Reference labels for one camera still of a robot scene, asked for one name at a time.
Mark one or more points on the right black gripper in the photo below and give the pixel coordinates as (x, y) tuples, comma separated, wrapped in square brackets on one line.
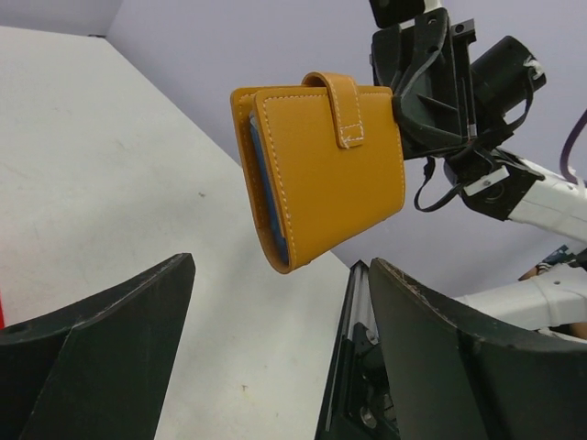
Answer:
[(438, 102)]

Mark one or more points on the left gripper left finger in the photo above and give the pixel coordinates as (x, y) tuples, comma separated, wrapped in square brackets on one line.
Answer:
[(98, 368)]

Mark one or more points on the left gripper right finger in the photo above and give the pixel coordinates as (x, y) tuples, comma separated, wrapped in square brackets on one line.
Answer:
[(457, 373)]

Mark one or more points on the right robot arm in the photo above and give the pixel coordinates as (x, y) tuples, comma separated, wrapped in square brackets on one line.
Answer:
[(469, 237)]

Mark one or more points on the red plastic bin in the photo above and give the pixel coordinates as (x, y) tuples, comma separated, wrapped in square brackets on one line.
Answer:
[(2, 315)]

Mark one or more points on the aluminium frame rail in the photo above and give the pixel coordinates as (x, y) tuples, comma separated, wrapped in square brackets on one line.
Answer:
[(357, 403)]

